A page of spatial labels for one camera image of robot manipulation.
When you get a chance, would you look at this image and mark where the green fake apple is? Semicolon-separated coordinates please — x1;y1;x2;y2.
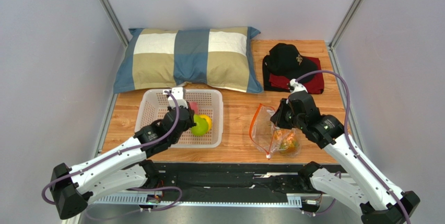
191;114;209;136

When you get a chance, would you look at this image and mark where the pink fake peach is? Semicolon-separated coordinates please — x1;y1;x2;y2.
189;101;199;114

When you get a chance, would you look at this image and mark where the yellow fake orange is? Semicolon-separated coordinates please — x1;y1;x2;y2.
200;114;213;131

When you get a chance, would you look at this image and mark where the clear zip top bag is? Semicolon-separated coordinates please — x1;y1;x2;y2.
249;104;301;160

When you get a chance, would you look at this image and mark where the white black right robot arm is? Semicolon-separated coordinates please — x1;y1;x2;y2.
271;91;420;223

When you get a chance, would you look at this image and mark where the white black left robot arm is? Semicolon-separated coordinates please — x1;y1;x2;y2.
41;107;195;220

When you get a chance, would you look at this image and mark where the orange fake pineapple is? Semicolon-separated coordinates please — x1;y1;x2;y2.
273;129;301;157

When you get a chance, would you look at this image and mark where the folded dark red cloth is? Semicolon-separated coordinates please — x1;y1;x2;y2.
262;55;324;94

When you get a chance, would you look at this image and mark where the white perforated plastic basket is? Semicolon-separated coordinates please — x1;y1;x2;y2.
134;89;224;148

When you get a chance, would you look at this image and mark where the black baseball cap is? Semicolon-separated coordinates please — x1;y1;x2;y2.
262;43;319;80

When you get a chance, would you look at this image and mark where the checkered blue beige pillow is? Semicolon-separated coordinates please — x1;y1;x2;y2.
113;27;263;93

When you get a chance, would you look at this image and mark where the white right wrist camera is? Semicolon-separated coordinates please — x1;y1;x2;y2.
289;79;308;93

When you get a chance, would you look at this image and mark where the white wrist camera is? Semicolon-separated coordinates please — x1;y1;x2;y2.
289;79;308;93
162;87;189;109

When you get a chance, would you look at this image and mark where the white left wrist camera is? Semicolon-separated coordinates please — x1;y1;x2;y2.
162;87;189;109

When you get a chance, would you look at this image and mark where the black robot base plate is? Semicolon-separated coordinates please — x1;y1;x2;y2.
141;162;320;203

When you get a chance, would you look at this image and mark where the aluminium frame rail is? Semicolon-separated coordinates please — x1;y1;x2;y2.
62;173;397;224

